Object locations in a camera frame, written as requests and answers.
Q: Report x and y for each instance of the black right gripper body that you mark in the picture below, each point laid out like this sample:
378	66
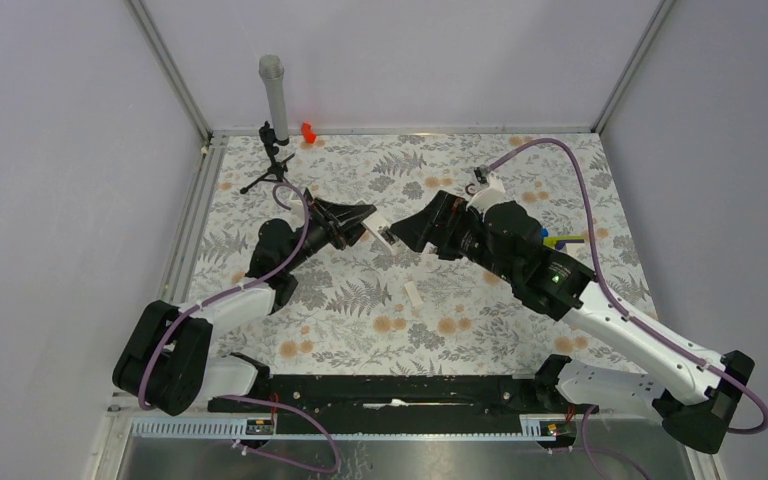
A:
465	234

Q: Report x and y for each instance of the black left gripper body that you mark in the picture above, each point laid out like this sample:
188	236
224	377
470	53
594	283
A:
320	231

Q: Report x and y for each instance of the white remote control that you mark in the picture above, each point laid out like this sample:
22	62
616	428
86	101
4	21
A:
379	227

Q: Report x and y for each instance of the white battery cover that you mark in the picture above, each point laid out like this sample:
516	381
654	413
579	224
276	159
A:
413	294

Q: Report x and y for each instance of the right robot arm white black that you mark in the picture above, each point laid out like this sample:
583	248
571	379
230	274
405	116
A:
691	391

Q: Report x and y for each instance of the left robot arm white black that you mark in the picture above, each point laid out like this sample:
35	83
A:
170	360

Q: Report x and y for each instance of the floral patterned table mat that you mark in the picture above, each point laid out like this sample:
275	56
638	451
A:
350	313

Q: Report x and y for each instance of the yellow green toy piece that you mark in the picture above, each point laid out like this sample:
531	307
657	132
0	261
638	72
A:
550	241

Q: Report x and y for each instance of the small orange red block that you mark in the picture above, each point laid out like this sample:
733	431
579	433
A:
308	134

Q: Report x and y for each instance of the purple toy piece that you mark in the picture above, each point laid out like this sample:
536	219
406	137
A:
561	246

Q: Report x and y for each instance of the black mini tripod stand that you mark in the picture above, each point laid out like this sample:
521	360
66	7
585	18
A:
276	171

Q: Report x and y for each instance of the grey microphone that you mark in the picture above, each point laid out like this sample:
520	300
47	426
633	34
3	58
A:
271	71

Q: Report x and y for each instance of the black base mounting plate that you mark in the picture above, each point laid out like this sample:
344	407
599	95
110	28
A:
412	405

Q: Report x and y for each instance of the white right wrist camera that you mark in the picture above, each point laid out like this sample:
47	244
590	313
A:
487	190

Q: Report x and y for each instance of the aluminium frame post left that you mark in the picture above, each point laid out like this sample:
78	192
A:
169	67

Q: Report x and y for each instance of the aluminium frame post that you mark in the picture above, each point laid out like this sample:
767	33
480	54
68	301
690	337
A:
639	53
169	67

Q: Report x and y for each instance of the aluminium frame post right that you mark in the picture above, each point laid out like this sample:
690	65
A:
639	53

